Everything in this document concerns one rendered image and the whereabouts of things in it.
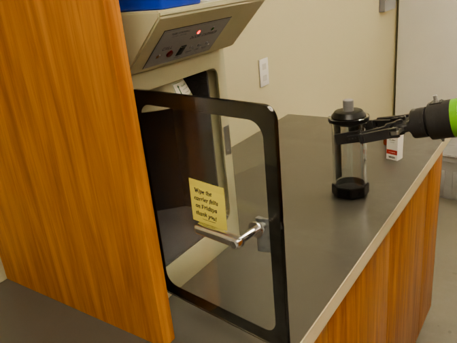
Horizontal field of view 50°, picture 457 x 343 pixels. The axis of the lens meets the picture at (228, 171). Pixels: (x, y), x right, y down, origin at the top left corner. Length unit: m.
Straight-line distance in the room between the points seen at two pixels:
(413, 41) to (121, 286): 3.20
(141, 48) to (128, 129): 0.13
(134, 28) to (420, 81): 3.22
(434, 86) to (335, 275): 2.89
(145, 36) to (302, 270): 0.60
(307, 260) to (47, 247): 0.56
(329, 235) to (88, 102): 0.69
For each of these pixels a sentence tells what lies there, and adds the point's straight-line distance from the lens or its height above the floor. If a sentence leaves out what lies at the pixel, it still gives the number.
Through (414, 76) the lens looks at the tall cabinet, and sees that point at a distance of 3.86.
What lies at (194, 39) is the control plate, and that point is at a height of 1.45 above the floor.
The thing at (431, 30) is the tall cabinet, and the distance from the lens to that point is 3.78.
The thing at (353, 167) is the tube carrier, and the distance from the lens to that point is 1.35.
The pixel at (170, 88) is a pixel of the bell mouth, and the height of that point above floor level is 1.35.
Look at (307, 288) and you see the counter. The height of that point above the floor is 0.94.
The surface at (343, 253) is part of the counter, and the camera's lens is 1.15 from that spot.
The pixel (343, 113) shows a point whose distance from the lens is 1.32.
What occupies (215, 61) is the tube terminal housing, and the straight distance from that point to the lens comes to 1.06.
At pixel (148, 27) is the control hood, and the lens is 0.77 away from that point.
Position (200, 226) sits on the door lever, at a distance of 0.73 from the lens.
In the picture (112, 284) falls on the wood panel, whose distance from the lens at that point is 0.94.
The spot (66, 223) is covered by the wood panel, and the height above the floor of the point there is 1.15.
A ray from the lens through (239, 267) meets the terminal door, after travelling 0.78.
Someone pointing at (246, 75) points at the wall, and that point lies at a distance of 1.98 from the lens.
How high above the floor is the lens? 1.55
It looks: 22 degrees down
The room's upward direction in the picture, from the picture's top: 6 degrees counter-clockwise
